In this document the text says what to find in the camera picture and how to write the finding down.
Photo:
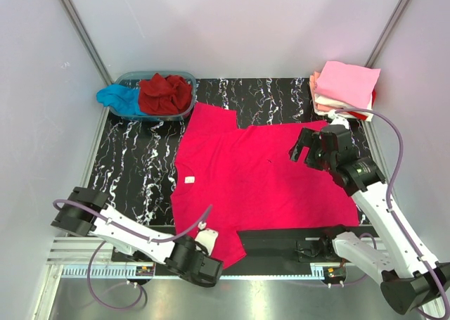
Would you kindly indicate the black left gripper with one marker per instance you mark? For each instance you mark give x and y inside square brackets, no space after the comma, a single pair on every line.
[192,278]

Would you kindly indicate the folded white t shirt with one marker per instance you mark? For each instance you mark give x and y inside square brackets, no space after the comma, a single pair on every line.
[323,104]

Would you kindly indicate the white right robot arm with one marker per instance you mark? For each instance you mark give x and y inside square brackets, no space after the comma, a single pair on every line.
[408,274]

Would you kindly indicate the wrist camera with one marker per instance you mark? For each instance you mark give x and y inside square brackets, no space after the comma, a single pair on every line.
[205,240]
[338,119]

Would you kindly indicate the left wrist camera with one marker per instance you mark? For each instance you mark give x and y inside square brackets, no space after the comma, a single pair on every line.
[205,240]

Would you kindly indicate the folded pink t shirt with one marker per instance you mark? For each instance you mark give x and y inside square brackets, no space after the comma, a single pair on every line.
[351,84]

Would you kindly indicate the magenta t shirt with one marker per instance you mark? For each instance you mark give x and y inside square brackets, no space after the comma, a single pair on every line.
[244,180]

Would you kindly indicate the folded salmon t shirt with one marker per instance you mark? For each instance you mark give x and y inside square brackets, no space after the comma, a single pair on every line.
[316,84]

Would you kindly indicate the folded red t shirt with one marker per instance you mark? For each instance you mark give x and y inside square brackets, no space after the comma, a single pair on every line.
[365,116]

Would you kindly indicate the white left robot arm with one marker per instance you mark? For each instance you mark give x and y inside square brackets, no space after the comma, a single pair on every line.
[87,212]

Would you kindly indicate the dark red t shirt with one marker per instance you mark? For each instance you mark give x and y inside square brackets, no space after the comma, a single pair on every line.
[170,95]

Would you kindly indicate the cyan blue t shirt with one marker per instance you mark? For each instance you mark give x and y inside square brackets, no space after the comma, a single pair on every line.
[122,101]

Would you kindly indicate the blue plastic basket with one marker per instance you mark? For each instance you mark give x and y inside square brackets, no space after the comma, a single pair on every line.
[132,79]

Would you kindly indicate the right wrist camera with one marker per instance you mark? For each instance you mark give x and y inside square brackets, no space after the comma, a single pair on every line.
[338,119]

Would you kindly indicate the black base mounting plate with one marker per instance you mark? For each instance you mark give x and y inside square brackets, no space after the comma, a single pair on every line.
[279,253]

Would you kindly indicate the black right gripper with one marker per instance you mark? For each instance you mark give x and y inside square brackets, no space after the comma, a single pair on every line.
[309,138]

